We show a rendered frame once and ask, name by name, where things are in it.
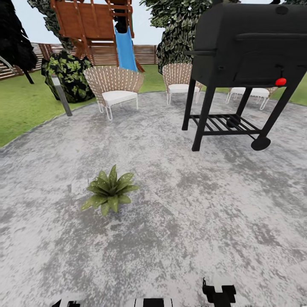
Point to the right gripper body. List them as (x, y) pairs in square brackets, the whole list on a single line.
[(226, 296)]

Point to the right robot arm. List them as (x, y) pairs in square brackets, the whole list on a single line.
[(222, 292)]

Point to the charcoal grill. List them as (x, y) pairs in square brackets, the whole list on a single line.
[(251, 46)]

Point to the pot plant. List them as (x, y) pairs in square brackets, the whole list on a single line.
[(109, 192)]

